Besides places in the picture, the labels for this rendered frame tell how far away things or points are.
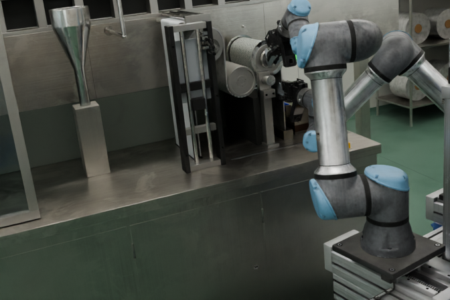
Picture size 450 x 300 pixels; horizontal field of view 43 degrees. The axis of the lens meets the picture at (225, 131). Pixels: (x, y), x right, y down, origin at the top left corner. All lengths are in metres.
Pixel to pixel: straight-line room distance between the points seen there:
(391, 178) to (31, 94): 1.46
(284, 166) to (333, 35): 0.69
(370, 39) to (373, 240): 0.55
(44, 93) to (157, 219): 0.75
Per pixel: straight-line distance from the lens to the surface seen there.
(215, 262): 2.13
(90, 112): 2.16
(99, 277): 2.02
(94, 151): 2.20
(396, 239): 1.63
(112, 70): 2.42
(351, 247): 1.70
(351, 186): 1.56
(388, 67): 1.89
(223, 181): 1.99
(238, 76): 2.24
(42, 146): 2.45
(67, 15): 2.08
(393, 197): 1.59
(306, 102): 2.10
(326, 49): 1.53
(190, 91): 2.05
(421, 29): 5.59
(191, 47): 2.05
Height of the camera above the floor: 1.64
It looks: 17 degrees down
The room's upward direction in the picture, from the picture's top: 6 degrees counter-clockwise
